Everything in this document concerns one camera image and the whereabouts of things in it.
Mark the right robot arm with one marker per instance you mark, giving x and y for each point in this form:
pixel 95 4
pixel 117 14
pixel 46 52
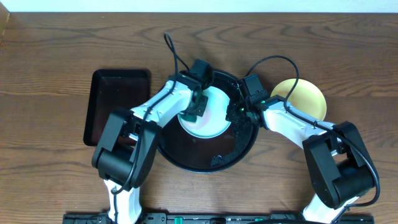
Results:
pixel 339 165

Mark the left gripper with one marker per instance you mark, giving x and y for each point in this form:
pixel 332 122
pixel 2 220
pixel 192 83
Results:
pixel 199 105

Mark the light blue plate front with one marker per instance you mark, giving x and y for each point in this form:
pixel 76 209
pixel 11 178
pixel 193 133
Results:
pixel 213 122

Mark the rectangular black tray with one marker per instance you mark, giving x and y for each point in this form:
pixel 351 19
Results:
pixel 111 89

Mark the yellow plate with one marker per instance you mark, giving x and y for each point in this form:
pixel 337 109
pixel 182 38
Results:
pixel 305 97

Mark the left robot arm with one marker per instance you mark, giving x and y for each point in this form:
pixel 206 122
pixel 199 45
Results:
pixel 126 149

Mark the round black tray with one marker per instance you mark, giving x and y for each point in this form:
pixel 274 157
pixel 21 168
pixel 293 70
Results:
pixel 213 154

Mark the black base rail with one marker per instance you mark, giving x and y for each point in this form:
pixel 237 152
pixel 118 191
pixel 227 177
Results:
pixel 163 218

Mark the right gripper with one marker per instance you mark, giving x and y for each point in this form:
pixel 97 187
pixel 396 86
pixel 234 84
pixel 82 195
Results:
pixel 231 114

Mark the green scouring sponge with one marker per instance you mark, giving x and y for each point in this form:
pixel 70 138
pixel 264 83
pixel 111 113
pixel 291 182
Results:
pixel 188 117

